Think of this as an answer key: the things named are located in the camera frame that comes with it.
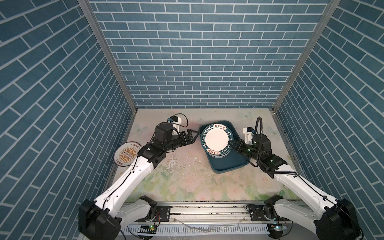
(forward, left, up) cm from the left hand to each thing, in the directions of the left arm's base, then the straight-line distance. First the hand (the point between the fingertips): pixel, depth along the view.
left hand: (195, 135), depth 73 cm
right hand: (0, -17, -6) cm, 18 cm away
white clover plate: (0, -15, -23) cm, 27 cm away
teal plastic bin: (-2, -23, -26) cm, 35 cm away
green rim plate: (+3, -11, -9) cm, 14 cm away
